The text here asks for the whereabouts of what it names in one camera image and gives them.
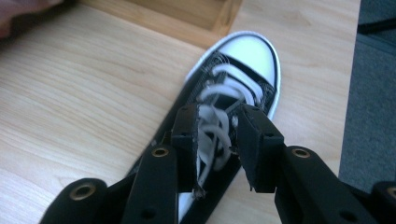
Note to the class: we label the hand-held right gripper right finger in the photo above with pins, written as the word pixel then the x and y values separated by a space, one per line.
pixel 295 186

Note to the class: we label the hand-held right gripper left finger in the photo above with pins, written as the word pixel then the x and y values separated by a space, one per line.
pixel 155 186

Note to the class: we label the black white canvas sneaker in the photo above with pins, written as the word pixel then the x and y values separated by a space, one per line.
pixel 249 53

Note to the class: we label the wooden three-tier shoe rack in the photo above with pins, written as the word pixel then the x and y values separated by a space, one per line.
pixel 186 21

